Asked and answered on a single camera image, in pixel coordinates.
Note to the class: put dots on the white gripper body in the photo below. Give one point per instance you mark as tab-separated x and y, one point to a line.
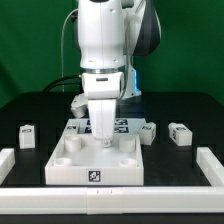
101	92

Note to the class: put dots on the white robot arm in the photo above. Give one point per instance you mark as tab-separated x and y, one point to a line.
109	33

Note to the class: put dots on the white square tabletop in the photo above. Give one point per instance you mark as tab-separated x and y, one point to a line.
81	160

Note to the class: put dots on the white tag base sheet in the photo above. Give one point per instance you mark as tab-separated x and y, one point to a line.
122	125

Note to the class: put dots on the white U-shaped fence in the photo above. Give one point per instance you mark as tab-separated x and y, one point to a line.
123	200

